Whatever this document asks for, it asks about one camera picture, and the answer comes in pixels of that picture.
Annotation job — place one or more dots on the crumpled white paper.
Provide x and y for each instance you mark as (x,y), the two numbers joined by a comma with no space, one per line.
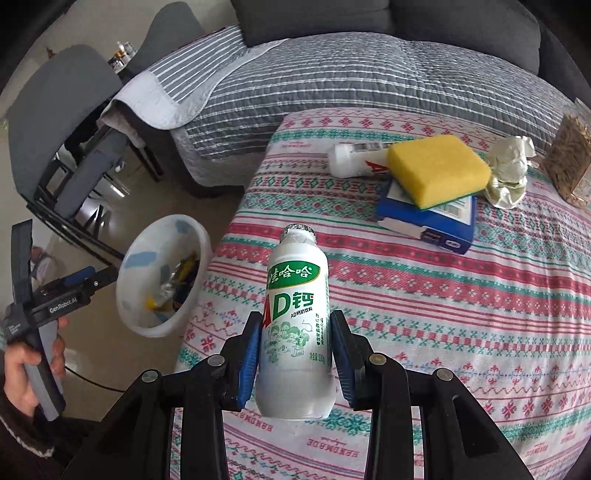
(508,166)

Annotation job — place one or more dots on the dark blue cardboard box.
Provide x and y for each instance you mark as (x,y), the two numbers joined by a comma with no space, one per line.
(443,221)

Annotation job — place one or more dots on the grey upholstered chair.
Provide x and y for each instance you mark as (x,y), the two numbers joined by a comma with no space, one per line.
(60,115)
(171,32)

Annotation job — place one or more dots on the silver wrapper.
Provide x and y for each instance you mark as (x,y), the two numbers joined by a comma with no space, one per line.
(168,284)

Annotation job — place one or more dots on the grey sofa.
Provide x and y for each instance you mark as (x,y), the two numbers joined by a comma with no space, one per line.
(314,18)

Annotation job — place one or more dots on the white drink bottle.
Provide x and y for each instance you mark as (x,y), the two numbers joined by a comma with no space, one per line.
(346,161)
(295,295)

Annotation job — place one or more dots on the person's left hand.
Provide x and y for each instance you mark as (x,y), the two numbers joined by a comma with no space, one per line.
(18,374)

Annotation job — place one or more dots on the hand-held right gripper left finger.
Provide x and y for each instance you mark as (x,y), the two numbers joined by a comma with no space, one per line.
(249,360)

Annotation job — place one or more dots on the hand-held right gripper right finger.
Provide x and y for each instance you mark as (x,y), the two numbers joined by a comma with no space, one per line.
(344,364)

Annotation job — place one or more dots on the yellow snack packet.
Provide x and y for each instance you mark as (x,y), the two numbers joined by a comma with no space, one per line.
(151,302)

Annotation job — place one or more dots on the white plastic bin blue patches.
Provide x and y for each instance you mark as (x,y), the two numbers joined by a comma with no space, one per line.
(138,249)

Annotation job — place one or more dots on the patterned red green tablecloth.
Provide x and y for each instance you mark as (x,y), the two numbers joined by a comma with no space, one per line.
(415,300)

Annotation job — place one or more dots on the grey striped quilt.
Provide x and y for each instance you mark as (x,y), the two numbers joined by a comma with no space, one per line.
(346,87)

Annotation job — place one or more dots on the person's left forearm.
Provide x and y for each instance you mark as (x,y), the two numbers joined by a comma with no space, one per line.
(27,443)

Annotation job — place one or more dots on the yellow sponge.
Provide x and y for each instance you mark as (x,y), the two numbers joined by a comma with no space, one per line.
(434,170)

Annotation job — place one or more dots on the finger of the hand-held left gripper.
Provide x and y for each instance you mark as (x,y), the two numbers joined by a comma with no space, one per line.
(104,277)

